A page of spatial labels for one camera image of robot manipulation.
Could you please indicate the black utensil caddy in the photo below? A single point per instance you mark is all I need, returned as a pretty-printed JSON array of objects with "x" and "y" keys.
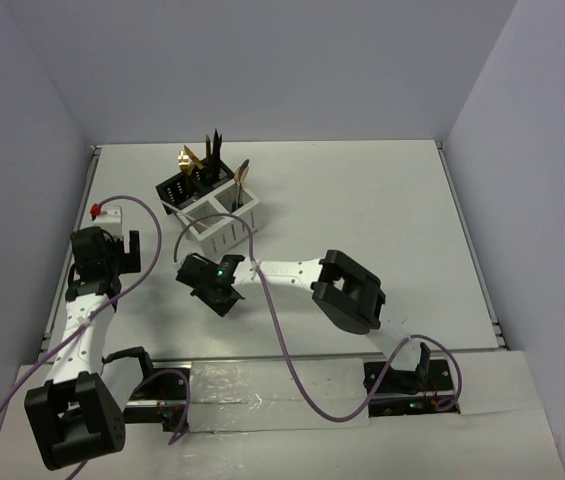
[{"x": 182, "y": 190}]

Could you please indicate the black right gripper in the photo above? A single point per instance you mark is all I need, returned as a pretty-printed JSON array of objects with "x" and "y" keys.
[{"x": 222, "y": 310}]

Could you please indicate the white chopstick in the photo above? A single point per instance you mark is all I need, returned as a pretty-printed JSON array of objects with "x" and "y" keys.
[{"x": 186, "y": 218}]

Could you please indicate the aluminium table rail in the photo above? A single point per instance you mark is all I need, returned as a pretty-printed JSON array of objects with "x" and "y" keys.
[{"x": 57, "y": 305}]

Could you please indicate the gold fork green handle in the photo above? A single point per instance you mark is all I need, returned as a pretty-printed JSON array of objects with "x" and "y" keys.
[
  {"x": 184, "y": 161},
  {"x": 189, "y": 182}
]

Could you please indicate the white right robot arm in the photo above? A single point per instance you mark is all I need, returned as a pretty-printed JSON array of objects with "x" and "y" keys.
[{"x": 347, "y": 293}]

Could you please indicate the white utensil caddy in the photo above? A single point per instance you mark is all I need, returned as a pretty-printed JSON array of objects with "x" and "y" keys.
[{"x": 224, "y": 233}]

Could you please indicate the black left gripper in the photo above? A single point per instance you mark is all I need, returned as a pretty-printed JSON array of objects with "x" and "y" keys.
[{"x": 129, "y": 262}]

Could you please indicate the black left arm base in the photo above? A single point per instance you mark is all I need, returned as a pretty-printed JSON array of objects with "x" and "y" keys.
[{"x": 146, "y": 393}]

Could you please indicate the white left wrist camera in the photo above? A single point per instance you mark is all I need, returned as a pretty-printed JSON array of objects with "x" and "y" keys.
[{"x": 108, "y": 218}]

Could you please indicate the gold spoon green handle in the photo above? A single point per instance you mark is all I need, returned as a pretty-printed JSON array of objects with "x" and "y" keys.
[{"x": 235, "y": 204}]

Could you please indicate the black spoon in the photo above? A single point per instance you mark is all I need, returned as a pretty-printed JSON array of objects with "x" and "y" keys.
[{"x": 244, "y": 169}]

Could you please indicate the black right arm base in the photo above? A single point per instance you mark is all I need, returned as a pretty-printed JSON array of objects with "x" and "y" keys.
[{"x": 430, "y": 389}]

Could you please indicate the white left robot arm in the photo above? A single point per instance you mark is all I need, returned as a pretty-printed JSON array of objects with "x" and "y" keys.
[{"x": 77, "y": 414}]

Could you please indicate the black knife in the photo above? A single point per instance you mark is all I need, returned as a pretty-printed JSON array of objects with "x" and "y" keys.
[
  {"x": 215, "y": 150},
  {"x": 217, "y": 143}
]

